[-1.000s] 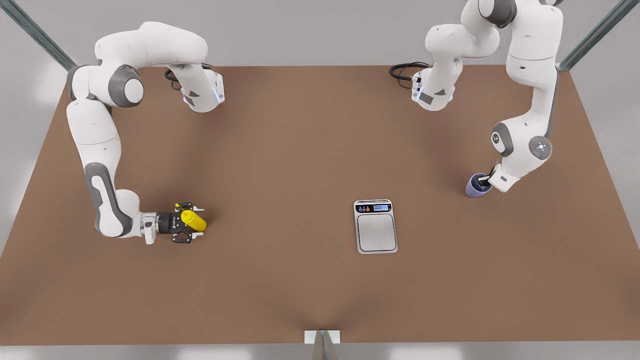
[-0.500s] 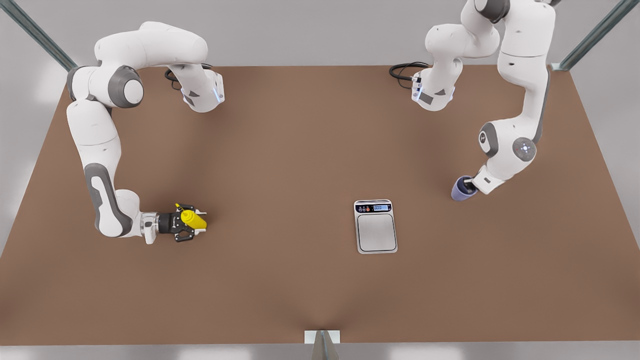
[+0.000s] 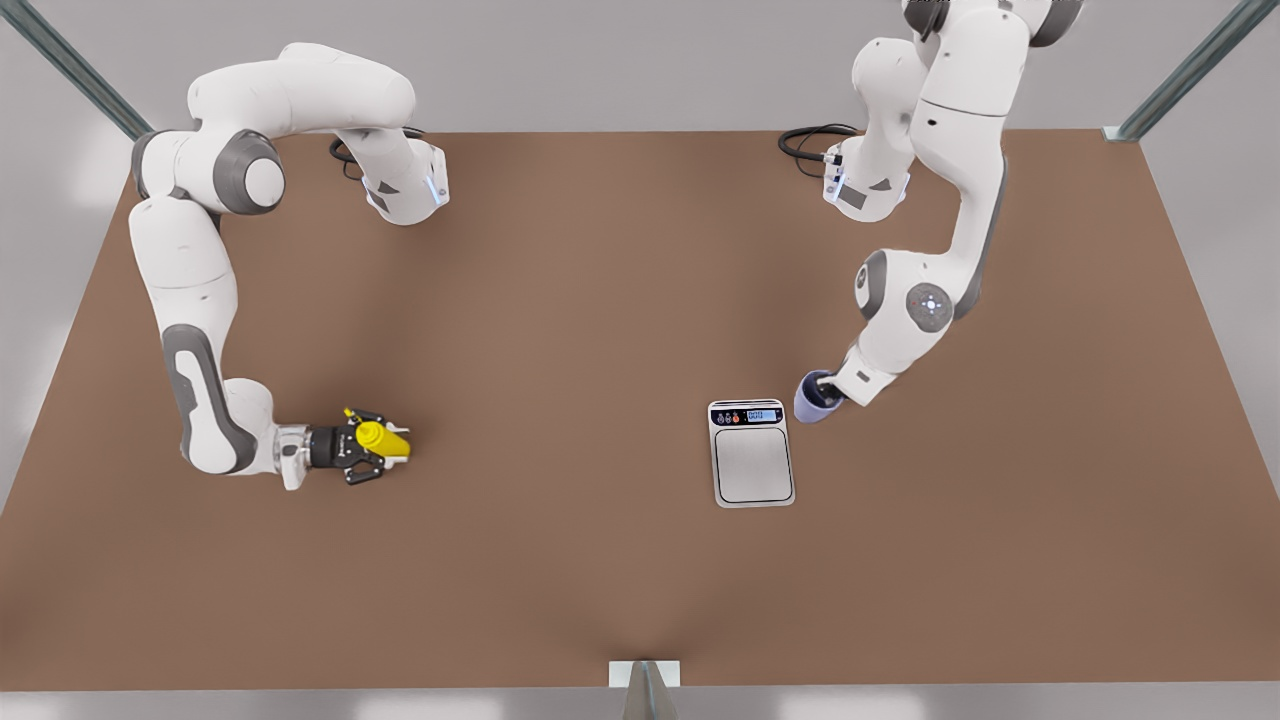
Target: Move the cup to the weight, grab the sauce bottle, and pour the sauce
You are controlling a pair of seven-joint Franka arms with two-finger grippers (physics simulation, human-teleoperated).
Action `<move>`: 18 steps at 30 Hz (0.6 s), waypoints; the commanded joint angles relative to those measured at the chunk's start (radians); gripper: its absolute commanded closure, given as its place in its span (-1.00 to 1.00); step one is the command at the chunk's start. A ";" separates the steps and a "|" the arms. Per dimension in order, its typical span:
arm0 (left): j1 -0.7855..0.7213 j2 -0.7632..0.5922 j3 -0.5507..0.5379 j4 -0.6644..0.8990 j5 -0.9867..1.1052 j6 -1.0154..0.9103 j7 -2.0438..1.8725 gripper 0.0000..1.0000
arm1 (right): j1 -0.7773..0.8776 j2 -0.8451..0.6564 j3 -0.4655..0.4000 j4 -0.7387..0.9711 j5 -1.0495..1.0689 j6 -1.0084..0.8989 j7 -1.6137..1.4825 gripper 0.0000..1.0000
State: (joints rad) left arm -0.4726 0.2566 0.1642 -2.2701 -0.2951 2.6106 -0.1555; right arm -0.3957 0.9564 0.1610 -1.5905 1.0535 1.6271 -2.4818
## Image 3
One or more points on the lavender cup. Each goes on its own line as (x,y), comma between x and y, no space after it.
(808,405)

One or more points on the yellow sauce bottle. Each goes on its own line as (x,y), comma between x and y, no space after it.
(385,439)

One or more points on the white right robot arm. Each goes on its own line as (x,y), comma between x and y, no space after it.
(190,300)

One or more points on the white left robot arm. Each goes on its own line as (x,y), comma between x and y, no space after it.
(955,150)

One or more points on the silver digital kitchen scale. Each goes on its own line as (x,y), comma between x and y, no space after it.
(753,464)

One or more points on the silver frame post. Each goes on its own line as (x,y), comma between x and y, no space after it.
(645,690)
(1185,70)
(70,65)

